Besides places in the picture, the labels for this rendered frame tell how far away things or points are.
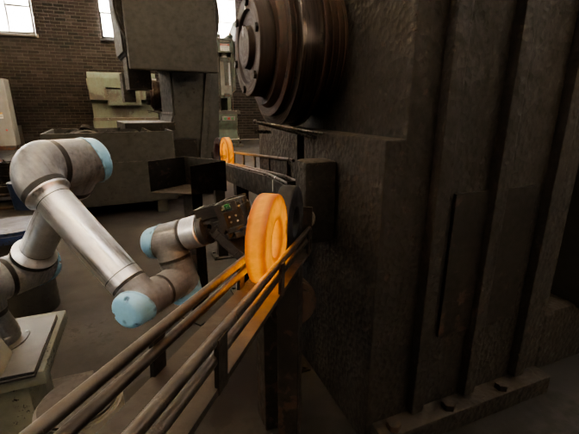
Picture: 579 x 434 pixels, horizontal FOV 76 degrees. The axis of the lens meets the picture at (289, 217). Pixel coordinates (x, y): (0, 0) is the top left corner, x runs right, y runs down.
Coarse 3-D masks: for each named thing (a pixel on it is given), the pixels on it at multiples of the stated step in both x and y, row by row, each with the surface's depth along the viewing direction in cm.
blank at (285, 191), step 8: (280, 192) 75; (288, 192) 74; (296, 192) 78; (288, 200) 73; (296, 200) 78; (288, 208) 72; (296, 208) 81; (288, 216) 72; (296, 216) 82; (288, 224) 72; (296, 224) 82; (288, 232) 72; (296, 232) 82; (288, 240) 73
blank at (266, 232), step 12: (252, 204) 60; (264, 204) 59; (276, 204) 62; (252, 216) 58; (264, 216) 58; (276, 216) 62; (252, 228) 57; (264, 228) 57; (276, 228) 67; (252, 240) 57; (264, 240) 57; (276, 240) 68; (252, 252) 57; (264, 252) 57; (276, 252) 66; (252, 264) 58; (264, 264) 58; (252, 276) 60
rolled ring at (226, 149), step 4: (224, 140) 204; (228, 140) 202; (224, 144) 210; (228, 144) 201; (232, 144) 201; (220, 148) 215; (224, 148) 213; (228, 148) 200; (232, 148) 200; (224, 152) 214; (228, 152) 200; (232, 152) 200; (224, 156) 214; (228, 156) 200; (232, 156) 201; (228, 160) 201; (232, 160) 202
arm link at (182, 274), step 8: (184, 256) 86; (160, 264) 86; (168, 264) 85; (176, 264) 85; (184, 264) 86; (192, 264) 88; (160, 272) 83; (168, 272) 83; (176, 272) 84; (184, 272) 86; (192, 272) 87; (176, 280) 82; (184, 280) 84; (192, 280) 87; (176, 288) 81; (184, 288) 84; (192, 288) 87; (200, 288) 89; (176, 296) 82; (184, 296) 86; (176, 304) 87
